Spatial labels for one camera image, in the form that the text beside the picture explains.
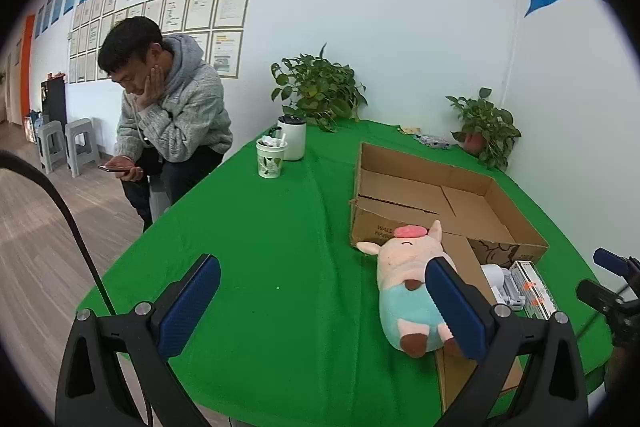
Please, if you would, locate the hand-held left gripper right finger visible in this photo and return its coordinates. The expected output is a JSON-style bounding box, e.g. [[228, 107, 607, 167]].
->
[[424, 255, 590, 427]]

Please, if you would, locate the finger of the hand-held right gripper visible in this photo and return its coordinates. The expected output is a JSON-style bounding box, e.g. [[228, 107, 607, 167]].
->
[[593, 248, 640, 280], [576, 278, 632, 348]]

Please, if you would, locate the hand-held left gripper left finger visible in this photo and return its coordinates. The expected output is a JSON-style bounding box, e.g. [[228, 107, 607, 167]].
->
[[55, 253, 222, 427]]

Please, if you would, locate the white plastic tray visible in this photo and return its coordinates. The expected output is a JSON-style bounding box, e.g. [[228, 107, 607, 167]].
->
[[492, 274, 526, 310]]

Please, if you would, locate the pink pig plush toy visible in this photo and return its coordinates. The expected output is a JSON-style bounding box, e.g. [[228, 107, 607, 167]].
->
[[356, 220, 458, 359]]

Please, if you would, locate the white and green medicine box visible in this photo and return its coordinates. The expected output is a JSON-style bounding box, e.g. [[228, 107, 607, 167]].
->
[[510, 260, 558, 320]]

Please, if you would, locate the brown cardboard box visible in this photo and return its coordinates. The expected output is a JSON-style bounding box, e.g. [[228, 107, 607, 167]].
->
[[348, 142, 550, 413]]

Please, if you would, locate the white stool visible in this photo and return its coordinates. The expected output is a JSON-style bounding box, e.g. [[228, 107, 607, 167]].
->
[[150, 177, 173, 219]]

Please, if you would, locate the green tablecloth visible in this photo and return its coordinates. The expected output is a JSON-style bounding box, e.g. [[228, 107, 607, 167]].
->
[[75, 119, 621, 425]]

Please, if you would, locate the green patterned paper cup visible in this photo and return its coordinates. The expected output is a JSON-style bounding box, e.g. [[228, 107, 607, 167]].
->
[[256, 134, 288, 179]]

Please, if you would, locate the patterned tissue pack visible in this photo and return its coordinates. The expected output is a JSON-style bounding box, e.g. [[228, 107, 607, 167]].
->
[[412, 133, 453, 150]]

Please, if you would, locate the small leafy green plant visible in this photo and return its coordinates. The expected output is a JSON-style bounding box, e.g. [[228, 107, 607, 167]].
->
[[445, 88, 522, 172]]

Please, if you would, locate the grey plastic stool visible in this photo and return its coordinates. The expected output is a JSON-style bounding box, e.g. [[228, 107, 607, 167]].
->
[[37, 121, 68, 174], [65, 118, 99, 178]]

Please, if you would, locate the white mug with dark lid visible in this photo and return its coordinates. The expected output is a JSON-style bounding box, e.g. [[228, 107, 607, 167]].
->
[[270, 115, 307, 162]]

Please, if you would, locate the black cabinet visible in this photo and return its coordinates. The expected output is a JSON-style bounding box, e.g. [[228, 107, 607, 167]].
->
[[41, 77, 68, 128]]

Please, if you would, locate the large leafy green plant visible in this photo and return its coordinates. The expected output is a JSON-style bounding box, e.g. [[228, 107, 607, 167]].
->
[[270, 43, 368, 132]]

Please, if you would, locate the group of framed certificates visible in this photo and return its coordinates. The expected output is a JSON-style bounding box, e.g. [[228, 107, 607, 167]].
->
[[67, 0, 252, 85]]

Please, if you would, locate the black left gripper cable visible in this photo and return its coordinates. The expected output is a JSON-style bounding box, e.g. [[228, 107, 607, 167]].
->
[[0, 151, 118, 318]]

